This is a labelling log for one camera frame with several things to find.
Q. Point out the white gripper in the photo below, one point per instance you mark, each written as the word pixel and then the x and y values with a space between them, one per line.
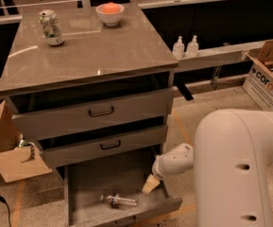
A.
pixel 160 170

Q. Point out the clear plastic water bottle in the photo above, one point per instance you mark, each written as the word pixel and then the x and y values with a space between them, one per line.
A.
pixel 115 200

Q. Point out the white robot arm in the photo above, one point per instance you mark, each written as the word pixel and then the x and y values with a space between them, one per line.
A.
pixel 231 150

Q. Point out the grey middle drawer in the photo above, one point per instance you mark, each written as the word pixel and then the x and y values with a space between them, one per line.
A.
pixel 84 151

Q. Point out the grey open bottom drawer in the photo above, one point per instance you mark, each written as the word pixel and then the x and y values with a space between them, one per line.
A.
pixel 124 173

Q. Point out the grey drawer cabinet with counter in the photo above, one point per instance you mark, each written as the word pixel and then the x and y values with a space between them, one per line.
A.
pixel 95 63

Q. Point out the grey top drawer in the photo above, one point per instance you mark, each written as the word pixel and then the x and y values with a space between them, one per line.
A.
pixel 94 115

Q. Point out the left clear sanitizer bottle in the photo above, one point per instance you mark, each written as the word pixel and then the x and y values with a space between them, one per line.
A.
pixel 178 48

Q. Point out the clear sanitizer bottle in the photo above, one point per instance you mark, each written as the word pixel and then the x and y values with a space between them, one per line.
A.
pixel 192 48
pixel 178 48

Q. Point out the right clear sanitizer bottle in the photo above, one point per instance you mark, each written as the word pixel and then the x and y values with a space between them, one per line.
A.
pixel 192 48

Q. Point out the small green object on cardboard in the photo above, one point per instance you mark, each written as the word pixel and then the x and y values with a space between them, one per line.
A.
pixel 23 143

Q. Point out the brown cardboard box left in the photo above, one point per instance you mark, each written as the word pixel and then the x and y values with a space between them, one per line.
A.
pixel 16 163

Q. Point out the white corovan cardboard box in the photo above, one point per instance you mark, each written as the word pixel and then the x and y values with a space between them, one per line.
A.
pixel 259 81

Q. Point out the white ceramic bowl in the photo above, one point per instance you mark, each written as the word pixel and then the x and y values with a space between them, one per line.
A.
pixel 110 19

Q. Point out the orange sponge in bowl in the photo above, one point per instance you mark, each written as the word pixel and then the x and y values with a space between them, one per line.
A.
pixel 111 8

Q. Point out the white green soda can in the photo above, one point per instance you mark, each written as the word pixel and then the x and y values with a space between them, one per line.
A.
pixel 51 30

